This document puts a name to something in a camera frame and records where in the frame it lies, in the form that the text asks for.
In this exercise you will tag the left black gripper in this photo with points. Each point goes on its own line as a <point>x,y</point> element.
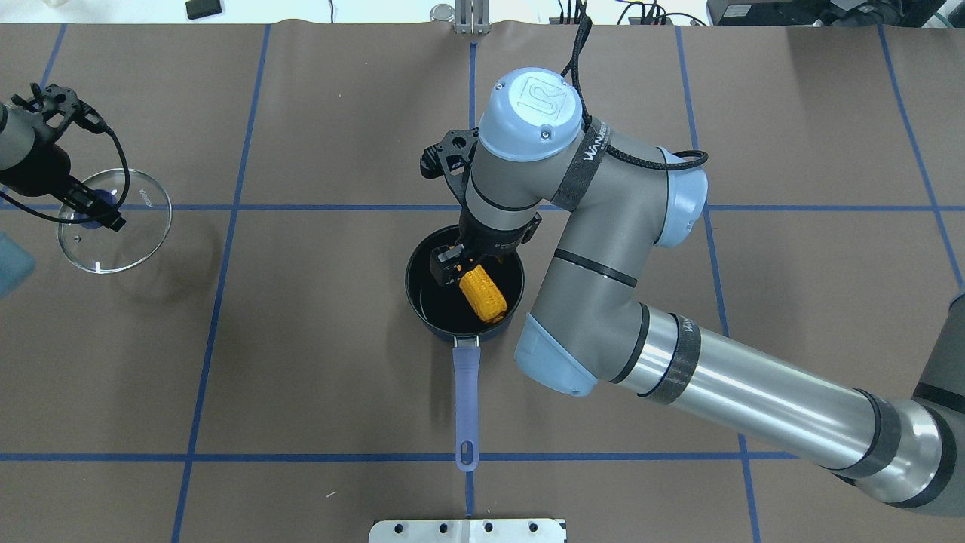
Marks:
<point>39,167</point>

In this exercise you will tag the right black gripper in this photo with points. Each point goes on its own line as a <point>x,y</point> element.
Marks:
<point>499,242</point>

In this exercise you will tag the yellow plastic corn cob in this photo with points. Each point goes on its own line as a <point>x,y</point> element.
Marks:
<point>486,301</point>

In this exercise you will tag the glass lid purple knob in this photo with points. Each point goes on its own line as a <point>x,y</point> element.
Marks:
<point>129,222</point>

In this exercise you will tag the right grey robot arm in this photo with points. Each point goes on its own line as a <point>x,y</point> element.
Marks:
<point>536,144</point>

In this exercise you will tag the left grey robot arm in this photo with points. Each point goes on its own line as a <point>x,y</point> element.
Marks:
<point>15,131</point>

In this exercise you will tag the dark blue saucepan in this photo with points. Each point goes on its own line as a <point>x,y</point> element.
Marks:
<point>447,313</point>

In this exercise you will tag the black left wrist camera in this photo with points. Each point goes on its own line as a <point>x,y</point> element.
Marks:
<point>51,110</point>

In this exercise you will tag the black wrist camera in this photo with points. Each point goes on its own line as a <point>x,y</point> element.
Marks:
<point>452,158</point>
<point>51,110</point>

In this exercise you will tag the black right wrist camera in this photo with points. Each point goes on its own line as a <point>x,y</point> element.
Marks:
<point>452,158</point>

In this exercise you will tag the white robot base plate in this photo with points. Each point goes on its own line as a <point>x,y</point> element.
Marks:
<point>470,530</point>

